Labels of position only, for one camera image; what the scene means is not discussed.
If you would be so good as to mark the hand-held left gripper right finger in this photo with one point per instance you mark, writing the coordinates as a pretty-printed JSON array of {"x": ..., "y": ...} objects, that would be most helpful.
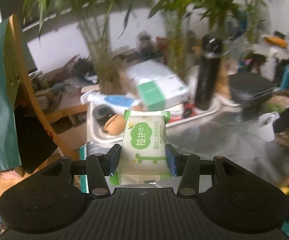
[{"x": 170, "y": 160}]

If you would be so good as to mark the silver foil table cover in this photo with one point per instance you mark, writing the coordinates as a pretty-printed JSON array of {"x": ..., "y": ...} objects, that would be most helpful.
[{"x": 209, "y": 140}]

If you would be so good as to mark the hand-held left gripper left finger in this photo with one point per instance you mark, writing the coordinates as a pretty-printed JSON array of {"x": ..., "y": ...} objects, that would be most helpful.
[{"x": 115, "y": 158}]

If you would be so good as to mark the black cloth on chair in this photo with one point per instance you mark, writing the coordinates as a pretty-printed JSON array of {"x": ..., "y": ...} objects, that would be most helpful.
[{"x": 32, "y": 142}]

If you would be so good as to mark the yellow packet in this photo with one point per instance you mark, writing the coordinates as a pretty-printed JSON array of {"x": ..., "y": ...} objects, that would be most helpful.
[{"x": 275, "y": 41}]

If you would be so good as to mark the dark glass jar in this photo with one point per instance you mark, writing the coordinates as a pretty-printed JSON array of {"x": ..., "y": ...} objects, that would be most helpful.
[{"x": 144, "y": 42}]

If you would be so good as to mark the grey zip case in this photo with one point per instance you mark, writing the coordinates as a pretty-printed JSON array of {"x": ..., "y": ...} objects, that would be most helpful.
[{"x": 249, "y": 87}]

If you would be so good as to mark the green white tissue pack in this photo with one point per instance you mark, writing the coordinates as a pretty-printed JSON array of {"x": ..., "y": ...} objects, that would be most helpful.
[{"x": 152, "y": 96}]

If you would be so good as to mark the wooden side table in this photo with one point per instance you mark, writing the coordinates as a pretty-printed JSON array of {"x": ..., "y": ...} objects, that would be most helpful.
[{"x": 69, "y": 110}]

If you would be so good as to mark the black thermos bottle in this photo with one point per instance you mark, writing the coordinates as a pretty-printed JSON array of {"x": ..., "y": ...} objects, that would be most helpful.
[{"x": 207, "y": 80}]

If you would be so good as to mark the white plastic tray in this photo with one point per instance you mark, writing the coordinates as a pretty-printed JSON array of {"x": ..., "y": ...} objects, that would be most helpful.
[{"x": 97, "y": 135}]

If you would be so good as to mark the green white soap packet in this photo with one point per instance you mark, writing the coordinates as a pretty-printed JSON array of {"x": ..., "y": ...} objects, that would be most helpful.
[{"x": 142, "y": 142}]

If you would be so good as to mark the white plastic package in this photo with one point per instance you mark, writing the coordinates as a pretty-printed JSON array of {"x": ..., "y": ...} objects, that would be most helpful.
[{"x": 154, "y": 71}]

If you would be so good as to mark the wooden chair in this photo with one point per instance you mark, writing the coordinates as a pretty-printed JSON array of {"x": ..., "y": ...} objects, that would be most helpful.
[{"x": 34, "y": 105}]

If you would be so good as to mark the black tape roll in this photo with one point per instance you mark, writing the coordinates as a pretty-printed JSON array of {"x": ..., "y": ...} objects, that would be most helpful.
[{"x": 102, "y": 112}]

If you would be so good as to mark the glass vase with bamboo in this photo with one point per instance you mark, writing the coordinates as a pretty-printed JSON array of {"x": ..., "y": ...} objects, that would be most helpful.
[
  {"x": 254, "y": 27},
  {"x": 177, "y": 52},
  {"x": 104, "y": 62}
]

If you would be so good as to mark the white tube with blue label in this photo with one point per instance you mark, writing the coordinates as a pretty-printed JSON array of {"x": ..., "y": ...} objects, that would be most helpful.
[{"x": 114, "y": 100}]

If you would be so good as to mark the orange oval object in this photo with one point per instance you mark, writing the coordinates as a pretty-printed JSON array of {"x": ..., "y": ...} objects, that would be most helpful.
[{"x": 114, "y": 126}]

